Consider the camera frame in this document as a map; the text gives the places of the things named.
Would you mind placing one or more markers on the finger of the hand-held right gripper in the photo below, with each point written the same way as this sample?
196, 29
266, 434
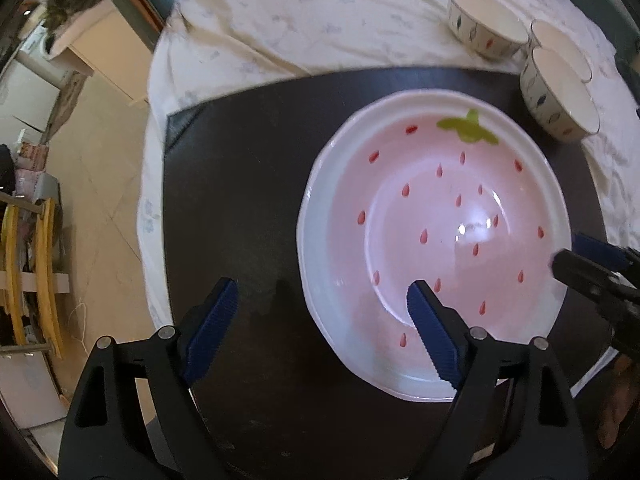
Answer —
600, 250
585, 272

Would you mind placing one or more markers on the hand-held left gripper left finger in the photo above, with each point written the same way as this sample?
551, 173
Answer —
210, 330

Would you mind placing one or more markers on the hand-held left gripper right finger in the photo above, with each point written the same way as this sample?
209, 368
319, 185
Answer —
432, 330

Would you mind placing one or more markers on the large pink strawberry plate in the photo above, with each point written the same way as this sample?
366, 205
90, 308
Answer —
435, 240

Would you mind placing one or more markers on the white leaf-print bowl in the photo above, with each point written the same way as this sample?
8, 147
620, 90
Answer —
555, 95
480, 15
560, 47

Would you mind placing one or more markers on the person's right hand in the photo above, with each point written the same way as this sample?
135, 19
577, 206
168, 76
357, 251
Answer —
620, 410

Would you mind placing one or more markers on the dark brown board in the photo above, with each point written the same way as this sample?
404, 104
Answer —
240, 185

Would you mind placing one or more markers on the yellow wooden rack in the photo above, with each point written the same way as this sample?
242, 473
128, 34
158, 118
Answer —
45, 270

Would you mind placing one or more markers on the grey stool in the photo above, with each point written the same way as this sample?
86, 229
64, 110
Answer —
40, 190

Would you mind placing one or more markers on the pink printed box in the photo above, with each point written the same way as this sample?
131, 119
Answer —
32, 157

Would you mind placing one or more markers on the brown patterned rug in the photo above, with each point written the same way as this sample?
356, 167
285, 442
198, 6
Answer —
65, 105

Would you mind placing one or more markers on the white nightstand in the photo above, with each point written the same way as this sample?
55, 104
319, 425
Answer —
105, 50

